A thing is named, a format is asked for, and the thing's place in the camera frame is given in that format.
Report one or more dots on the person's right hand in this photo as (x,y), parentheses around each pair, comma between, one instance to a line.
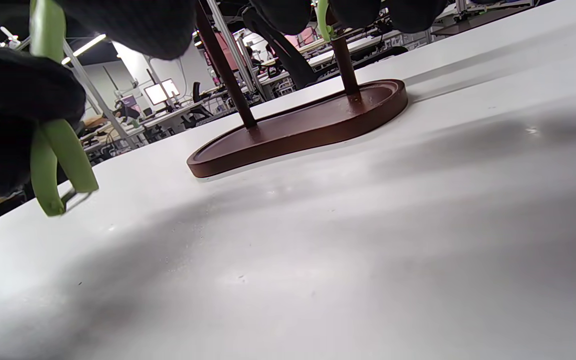
(13,95)

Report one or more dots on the brown wooden key rack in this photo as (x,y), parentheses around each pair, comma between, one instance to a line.
(293,130)

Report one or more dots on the ceiling light strip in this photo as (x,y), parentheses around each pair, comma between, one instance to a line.
(88,46)

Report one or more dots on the computer monitor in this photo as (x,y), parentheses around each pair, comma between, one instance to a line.
(155,94)
(171,87)

